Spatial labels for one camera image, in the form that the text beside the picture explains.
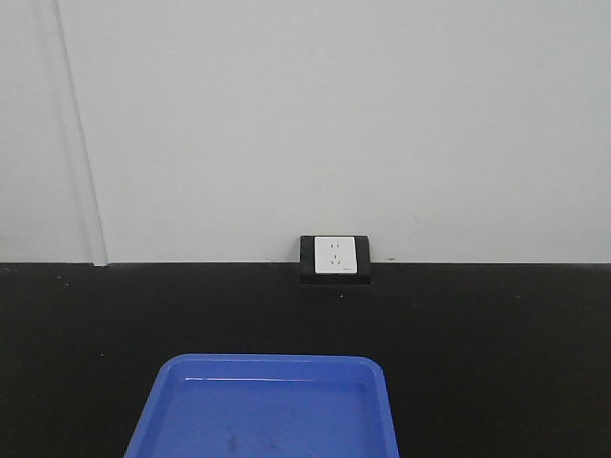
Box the black socket mounting box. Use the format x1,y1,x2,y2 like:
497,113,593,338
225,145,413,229
299,236,372,287

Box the white wall power socket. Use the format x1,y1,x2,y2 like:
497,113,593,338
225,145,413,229
314,236,358,275

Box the blue plastic tray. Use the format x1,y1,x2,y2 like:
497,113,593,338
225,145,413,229
125,354,399,457

